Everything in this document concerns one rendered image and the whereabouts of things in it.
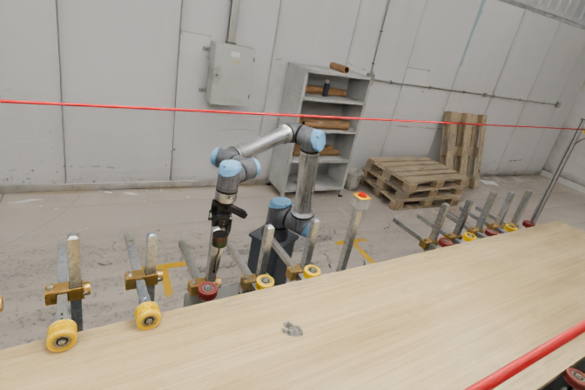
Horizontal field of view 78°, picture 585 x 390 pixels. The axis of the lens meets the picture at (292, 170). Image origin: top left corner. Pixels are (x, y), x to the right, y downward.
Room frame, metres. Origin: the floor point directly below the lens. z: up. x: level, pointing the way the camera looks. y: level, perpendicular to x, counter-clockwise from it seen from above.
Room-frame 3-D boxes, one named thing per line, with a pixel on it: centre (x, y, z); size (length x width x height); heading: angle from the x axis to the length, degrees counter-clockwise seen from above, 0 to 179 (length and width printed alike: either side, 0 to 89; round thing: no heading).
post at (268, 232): (1.40, 0.05, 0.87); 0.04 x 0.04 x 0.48; 34
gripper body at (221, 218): (1.36, 0.26, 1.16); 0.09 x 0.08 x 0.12; 124
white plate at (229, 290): (1.30, 0.25, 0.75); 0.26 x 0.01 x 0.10; 124
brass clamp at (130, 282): (1.11, 0.48, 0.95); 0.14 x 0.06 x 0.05; 124
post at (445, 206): (2.10, -0.99, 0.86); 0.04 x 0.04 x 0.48; 34
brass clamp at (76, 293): (0.97, 0.69, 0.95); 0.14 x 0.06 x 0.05; 124
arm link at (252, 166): (1.47, 0.21, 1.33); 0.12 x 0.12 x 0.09; 62
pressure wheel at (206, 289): (1.17, 0.24, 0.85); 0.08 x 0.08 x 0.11
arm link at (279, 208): (2.15, 0.03, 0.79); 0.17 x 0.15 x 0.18; 62
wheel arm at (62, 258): (1.01, 0.73, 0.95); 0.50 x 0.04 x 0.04; 34
